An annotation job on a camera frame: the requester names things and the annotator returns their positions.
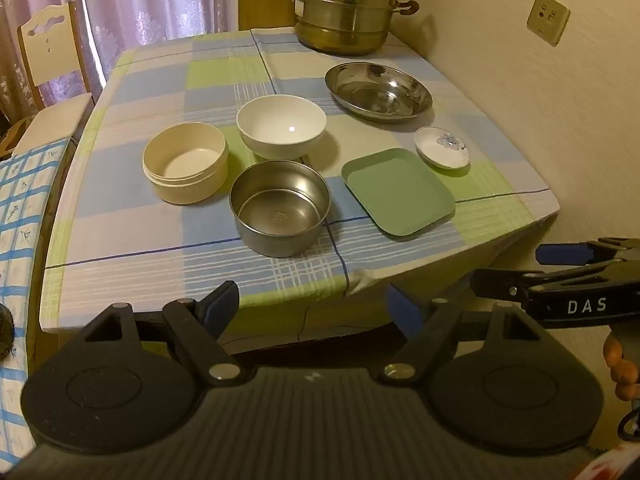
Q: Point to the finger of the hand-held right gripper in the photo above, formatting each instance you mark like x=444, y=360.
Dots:
x=500, y=285
x=562, y=253

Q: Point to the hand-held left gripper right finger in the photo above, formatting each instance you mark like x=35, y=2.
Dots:
x=404, y=310

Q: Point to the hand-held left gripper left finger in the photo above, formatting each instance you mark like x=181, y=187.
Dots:
x=221, y=307

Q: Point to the stainless steel bowl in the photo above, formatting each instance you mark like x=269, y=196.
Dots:
x=277, y=210

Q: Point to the green rectangular plate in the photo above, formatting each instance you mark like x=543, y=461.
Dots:
x=400, y=192

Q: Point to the small white floral dish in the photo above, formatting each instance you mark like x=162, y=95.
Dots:
x=440, y=152

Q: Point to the cream round container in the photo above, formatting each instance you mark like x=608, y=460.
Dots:
x=185, y=165

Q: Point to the white bowl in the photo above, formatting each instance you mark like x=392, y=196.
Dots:
x=281, y=122

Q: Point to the stainless steel plate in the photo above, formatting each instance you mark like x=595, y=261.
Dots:
x=377, y=91

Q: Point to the person's right hand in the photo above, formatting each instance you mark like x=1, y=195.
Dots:
x=622, y=367

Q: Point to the checked tablecloth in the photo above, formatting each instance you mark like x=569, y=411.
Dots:
x=150, y=255

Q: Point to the red and white cloth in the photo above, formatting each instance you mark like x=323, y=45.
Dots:
x=612, y=467

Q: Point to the dark round object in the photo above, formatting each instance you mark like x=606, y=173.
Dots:
x=5, y=332

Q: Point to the blue patterned cloth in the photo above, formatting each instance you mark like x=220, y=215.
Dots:
x=22, y=210

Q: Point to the stainless steel steamer pot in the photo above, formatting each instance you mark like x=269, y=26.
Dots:
x=345, y=15

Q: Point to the white wooden chair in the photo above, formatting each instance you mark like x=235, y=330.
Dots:
x=50, y=60

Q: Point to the purple lace curtain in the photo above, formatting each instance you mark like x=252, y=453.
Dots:
x=140, y=5

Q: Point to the wall socket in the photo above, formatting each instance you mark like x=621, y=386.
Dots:
x=547, y=17

